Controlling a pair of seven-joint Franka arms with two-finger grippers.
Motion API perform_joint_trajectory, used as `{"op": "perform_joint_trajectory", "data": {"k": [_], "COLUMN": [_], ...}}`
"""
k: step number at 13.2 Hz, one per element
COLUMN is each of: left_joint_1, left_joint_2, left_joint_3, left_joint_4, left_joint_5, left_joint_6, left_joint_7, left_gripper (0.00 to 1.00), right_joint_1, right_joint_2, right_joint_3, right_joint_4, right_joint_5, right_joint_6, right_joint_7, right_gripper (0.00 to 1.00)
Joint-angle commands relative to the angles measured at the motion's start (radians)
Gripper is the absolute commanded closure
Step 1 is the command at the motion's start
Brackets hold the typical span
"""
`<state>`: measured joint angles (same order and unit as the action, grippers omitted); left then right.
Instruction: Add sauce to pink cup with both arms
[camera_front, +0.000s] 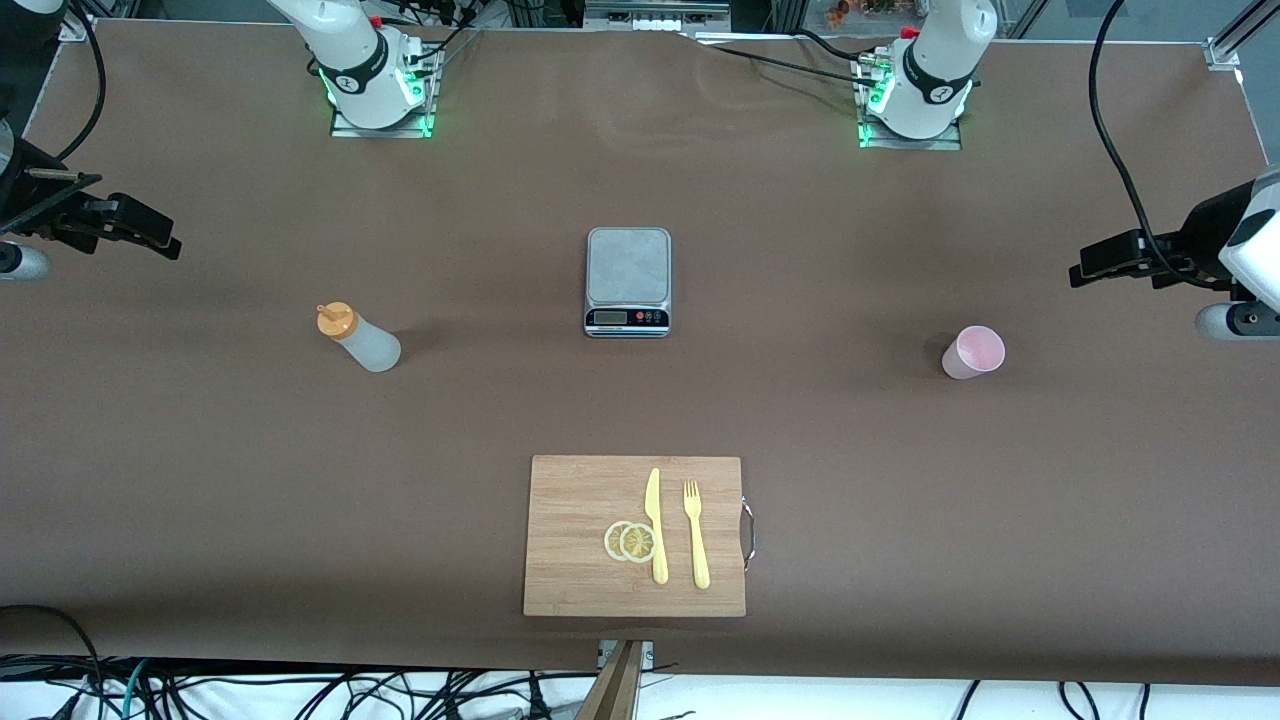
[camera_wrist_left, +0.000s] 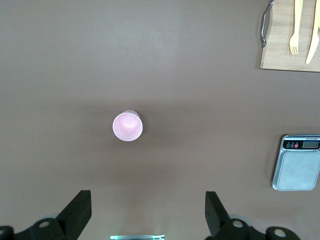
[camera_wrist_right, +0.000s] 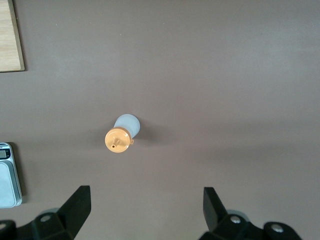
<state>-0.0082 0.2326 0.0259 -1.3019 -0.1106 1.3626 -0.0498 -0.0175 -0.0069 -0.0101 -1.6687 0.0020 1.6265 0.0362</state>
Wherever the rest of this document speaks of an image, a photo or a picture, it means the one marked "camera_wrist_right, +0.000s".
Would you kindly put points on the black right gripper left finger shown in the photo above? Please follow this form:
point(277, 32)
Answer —
point(65, 220)

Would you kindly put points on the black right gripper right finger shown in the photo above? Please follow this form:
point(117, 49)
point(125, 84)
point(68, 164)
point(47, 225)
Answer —
point(225, 225)

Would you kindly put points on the translucent sauce bottle orange cap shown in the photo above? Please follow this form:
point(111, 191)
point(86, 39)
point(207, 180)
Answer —
point(118, 142)

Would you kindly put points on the silver digital kitchen scale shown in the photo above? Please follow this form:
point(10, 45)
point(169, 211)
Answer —
point(7, 180)

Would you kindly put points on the brown table cover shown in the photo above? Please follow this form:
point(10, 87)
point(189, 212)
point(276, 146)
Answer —
point(200, 100)

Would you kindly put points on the wooden cutting board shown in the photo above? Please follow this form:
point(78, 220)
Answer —
point(8, 37)

